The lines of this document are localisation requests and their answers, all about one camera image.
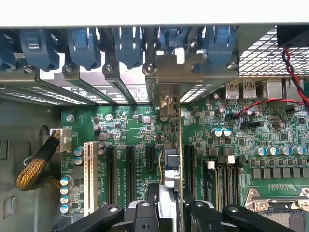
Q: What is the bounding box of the long black expansion slot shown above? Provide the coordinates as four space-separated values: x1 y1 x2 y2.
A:
125 145 137 202
184 144 196 201
106 144 119 206

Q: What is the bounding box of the blue slot retention clip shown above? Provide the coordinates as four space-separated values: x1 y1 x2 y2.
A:
158 26 190 49
19 28 60 72
66 27 102 71
0 30 17 72
113 26 144 70
205 25 237 72

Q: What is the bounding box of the green motherboard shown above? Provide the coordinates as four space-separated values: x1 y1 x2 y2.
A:
60 91 309 232

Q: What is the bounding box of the short black expansion slot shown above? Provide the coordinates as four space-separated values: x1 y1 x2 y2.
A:
145 145 156 172

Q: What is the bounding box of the white expansion slot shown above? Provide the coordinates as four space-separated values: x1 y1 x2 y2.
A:
83 141 99 218

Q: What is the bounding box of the CPU socket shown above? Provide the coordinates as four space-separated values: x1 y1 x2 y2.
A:
243 187 309 232

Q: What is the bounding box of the braided black yellow power cable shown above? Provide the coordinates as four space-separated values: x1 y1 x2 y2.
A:
15 128 73 192

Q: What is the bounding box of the open PC case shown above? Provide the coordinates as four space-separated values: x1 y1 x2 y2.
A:
0 23 309 232

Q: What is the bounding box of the short red black twisted wire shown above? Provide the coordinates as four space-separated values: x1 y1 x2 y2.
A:
233 47 309 119

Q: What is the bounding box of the black RAM slot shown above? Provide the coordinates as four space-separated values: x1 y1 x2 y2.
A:
226 154 237 211

